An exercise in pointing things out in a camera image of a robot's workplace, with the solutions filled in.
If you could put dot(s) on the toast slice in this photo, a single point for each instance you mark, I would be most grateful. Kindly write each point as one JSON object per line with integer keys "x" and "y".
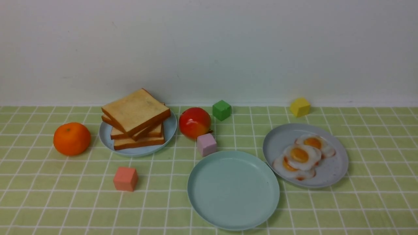
{"x": 129, "y": 143}
{"x": 136, "y": 111}
{"x": 107, "y": 120}
{"x": 151, "y": 131}

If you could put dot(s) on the fried egg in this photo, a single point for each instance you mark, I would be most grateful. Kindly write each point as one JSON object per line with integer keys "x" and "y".
{"x": 316, "y": 141}
{"x": 284, "y": 169}
{"x": 301, "y": 157}

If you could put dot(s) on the green cube block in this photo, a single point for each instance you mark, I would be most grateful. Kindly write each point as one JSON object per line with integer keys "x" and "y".
{"x": 221, "y": 110}

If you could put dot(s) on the red apple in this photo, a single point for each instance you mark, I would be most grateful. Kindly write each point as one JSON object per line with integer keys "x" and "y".
{"x": 195, "y": 122}

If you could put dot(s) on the pink-lilac cube block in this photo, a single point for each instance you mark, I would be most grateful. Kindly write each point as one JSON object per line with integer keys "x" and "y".
{"x": 206, "y": 144}

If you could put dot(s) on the light blue bread plate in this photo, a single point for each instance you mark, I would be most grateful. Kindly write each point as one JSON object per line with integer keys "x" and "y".
{"x": 169, "y": 126}

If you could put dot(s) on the teal empty plate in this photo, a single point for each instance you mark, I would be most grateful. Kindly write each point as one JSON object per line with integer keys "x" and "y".
{"x": 233, "y": 190}

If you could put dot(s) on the yellow cube block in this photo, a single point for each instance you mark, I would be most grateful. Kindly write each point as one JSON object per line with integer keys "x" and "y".
{"x": 300, "y": 107}

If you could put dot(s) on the salmon cube block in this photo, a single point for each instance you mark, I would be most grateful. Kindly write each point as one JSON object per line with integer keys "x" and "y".
{"x": 125, "y": 179}

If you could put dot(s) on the grey-blue egg plate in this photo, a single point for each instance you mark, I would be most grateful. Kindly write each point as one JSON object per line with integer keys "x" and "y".
{"x": 328, "y": 171}

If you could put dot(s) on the orange mandarin fruit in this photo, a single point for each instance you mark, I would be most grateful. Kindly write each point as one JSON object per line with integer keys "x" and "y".
{"x": 72, "y": 139}

